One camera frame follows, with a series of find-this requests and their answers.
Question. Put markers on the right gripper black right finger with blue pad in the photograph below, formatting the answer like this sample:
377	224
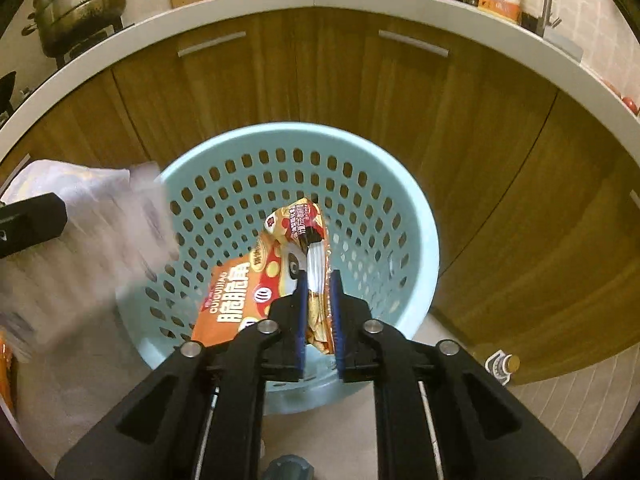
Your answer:
438	412

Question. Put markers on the small bottle on floor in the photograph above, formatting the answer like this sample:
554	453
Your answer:
502	366

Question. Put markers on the fan-pattern grey tablecloth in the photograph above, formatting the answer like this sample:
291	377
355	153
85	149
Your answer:
74	358

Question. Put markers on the light blue perforated trash basket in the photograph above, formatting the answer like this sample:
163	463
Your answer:
260	208

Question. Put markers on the clear printed plastic bag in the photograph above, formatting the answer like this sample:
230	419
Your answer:
47	291

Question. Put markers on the steel kitchen faucet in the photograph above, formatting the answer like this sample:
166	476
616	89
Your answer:
545	20

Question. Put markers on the black wok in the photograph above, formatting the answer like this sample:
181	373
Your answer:
7	84

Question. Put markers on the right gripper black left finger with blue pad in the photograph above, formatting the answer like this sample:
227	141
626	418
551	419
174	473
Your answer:
199	414

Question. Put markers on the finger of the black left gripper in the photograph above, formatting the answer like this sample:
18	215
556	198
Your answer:
31	222

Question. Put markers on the stacked steel steamer pot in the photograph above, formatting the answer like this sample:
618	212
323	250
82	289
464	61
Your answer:
63	24

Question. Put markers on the orange snack bag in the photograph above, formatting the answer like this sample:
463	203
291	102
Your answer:
293	244

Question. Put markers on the red plastic bag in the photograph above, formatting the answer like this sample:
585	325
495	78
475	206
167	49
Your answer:
6	361

